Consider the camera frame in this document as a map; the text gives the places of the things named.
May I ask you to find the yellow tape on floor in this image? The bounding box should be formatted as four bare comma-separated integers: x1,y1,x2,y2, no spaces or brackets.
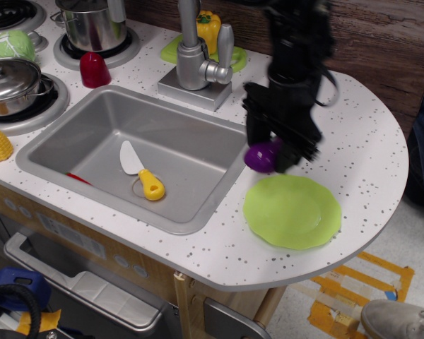
304,252,415,338

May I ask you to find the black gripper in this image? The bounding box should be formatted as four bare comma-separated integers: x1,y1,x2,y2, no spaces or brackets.
242,76,322,173

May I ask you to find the red plastic cup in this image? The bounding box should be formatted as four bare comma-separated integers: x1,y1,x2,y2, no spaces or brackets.
79,52,112,88

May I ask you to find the rear left stove burner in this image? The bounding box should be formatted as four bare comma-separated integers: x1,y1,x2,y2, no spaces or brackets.
0,0,46,31

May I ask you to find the front left stove burner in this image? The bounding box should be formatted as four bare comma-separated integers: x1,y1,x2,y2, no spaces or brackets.
0,73,69,136

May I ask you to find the grey toy sink basin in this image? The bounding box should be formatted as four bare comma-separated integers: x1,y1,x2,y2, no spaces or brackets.
16,85,247,234

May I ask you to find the light green cutting board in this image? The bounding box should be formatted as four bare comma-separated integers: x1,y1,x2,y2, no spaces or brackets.
160,35,247,73

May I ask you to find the steel pot with lid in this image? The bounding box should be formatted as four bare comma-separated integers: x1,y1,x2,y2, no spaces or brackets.
0,57,54,117

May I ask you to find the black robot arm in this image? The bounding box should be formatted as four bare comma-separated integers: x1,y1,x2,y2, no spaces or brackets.
243,1,336,173

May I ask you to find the white yellow toy knife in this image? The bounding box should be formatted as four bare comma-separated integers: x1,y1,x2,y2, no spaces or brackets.
119,141,165,201

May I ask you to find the stove burner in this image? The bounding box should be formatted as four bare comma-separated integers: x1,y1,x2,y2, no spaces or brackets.
53,28,141,71
0,0,46,31
0,73,69,136

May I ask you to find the red toy pepper in sink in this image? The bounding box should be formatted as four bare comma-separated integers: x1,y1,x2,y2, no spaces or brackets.
65,172,92,186

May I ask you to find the blue vacuum with black hose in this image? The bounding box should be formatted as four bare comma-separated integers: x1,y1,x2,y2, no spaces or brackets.
0,267,52,338

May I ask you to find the yellow toy bell pepper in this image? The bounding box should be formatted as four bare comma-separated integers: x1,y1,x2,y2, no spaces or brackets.
196,10,221,54

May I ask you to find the grey shoe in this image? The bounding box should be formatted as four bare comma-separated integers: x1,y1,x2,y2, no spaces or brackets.
360,300,424,338

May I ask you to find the purple toy eggplant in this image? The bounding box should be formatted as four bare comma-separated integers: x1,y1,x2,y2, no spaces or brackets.
244,138,282,173

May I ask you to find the silver oven door handle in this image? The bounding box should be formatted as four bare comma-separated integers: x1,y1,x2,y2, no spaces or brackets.
4,232,182,338

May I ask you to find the rear right stove burner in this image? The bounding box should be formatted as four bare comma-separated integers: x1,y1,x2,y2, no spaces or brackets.
53,28,141,71

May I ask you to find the green toy cabbage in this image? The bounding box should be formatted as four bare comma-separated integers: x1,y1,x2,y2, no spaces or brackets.
0,30,36,61

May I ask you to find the tall steel pot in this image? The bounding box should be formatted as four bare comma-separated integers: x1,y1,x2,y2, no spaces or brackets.
55,0,127,52

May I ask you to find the silver toy faucet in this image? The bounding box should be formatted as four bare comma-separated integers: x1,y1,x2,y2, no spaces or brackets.
158,0,234,111

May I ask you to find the light green plastic plate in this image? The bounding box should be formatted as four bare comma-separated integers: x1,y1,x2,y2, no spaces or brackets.
242,174,341,250

